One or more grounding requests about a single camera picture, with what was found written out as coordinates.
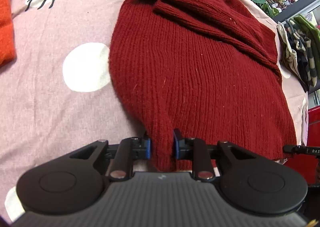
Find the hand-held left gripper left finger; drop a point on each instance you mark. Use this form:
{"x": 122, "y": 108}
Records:
{"x": 148, "y": 148}

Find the orange knit garment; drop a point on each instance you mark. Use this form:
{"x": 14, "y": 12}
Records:
{"x": 5, "y": 17}

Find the pink dotted deer blanket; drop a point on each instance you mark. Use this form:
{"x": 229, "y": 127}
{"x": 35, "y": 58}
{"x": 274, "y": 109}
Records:
{"x": 50, "y": 107}

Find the camouflage folded cloth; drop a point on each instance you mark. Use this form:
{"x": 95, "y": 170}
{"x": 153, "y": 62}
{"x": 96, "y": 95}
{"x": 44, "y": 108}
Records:
{"x": 296, "y": 52}

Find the dark red knit sweater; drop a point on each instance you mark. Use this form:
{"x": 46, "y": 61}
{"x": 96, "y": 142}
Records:
{"x": 195, "y": 72}

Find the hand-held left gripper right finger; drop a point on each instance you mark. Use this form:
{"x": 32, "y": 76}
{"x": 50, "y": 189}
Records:
{"x": 176, "y": 147}

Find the green plant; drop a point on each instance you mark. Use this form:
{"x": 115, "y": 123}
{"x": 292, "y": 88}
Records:
{"x": 265, "y": 4}

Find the red box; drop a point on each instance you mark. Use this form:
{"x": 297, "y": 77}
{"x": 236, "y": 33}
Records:
{"x": 314, "y": 142}

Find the green folded cloth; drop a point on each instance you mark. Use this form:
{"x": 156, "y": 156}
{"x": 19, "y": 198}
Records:
{"x": 313, "y": 42}

